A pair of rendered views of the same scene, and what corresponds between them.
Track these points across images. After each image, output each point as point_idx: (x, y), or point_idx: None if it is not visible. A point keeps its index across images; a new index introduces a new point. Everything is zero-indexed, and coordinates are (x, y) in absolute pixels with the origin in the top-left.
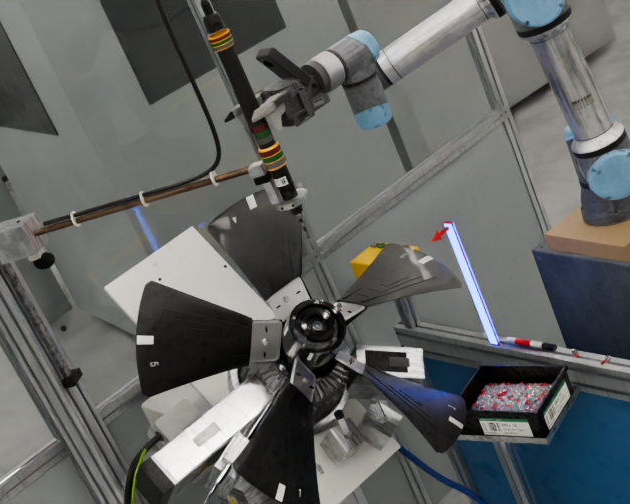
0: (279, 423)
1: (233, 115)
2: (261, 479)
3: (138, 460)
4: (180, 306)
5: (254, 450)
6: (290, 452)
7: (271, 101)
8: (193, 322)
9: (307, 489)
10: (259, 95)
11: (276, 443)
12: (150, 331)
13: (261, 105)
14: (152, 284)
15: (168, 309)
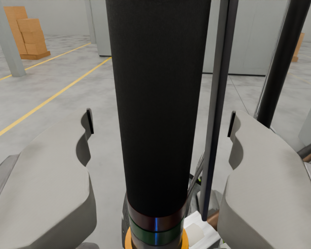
0: (128, 222)
1: (229, 127)
2: (124, 203)
3: (200, 179)
4: (198, 170)
5: (126, 199)
6: (126, 228)
7: (30, 152)
8: (191, 182)
9: (124, 239)
10: (260, 236)
11: (126, 217)
12: (203, 155)
13: (79, 130)
14: None
15: (201, 162)
